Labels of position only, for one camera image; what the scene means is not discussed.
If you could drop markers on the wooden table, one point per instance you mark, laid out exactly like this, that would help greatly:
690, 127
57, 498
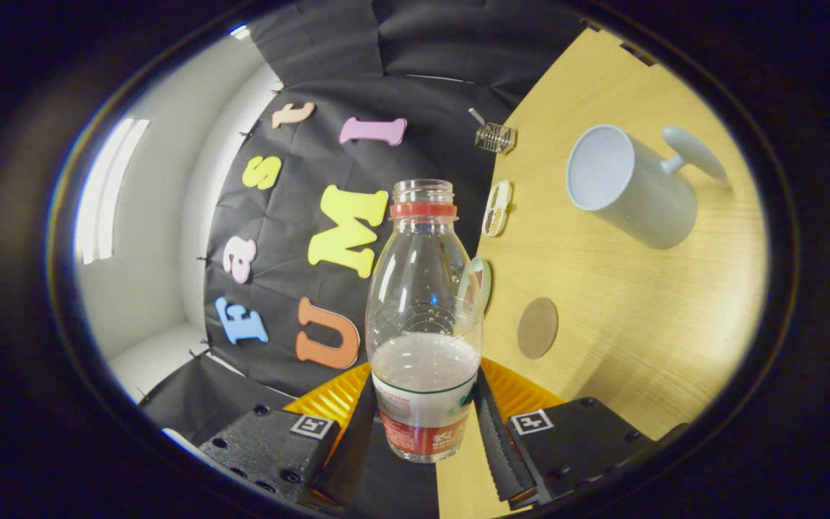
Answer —
638, 324

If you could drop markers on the clear juice bottle red label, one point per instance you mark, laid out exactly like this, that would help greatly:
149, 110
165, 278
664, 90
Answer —
426, 288

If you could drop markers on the black backdrop cloth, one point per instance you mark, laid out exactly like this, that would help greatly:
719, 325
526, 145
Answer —
400, 43

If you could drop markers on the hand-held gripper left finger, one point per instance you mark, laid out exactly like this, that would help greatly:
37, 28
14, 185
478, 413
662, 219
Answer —
354, 447

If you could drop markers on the large ceiling light panel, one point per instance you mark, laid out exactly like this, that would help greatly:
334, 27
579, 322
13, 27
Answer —
109, 191

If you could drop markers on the small ceiling light panel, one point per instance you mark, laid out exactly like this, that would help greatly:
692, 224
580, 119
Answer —
240, 32

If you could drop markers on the brown round coaster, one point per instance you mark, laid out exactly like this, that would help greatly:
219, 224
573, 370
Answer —
537, 328

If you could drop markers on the small divided white dish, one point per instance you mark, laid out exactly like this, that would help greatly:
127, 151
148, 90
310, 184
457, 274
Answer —
496, 209

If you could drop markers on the pale green plate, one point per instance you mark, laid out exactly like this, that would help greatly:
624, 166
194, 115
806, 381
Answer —
486, 282

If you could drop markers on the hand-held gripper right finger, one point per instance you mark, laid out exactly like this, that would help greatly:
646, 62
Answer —
501, 447

